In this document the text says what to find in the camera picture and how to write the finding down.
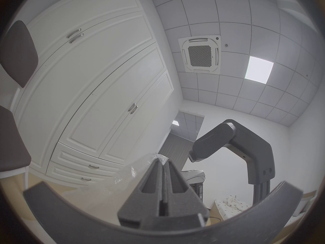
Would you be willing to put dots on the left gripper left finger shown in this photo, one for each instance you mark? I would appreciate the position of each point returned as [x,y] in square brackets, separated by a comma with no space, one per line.
[149,199]

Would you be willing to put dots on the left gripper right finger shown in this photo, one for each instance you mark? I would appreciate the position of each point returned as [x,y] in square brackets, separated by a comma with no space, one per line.
[180,199]

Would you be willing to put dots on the clear plastic bag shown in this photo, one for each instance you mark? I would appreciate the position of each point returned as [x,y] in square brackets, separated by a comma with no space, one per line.
[127,177]

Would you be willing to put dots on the bed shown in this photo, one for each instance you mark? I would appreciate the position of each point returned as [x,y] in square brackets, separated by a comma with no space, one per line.
[234,203]

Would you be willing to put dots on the white wardrobe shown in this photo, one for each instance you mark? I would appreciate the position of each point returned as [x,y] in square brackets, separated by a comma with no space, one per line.
[88,85]

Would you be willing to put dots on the ceiling air conditioner vent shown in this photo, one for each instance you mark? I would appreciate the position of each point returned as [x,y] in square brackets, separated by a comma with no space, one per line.
[200,55]

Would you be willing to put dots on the white chair grey cushions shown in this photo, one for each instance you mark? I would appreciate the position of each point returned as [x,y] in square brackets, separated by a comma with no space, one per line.
[17,52]

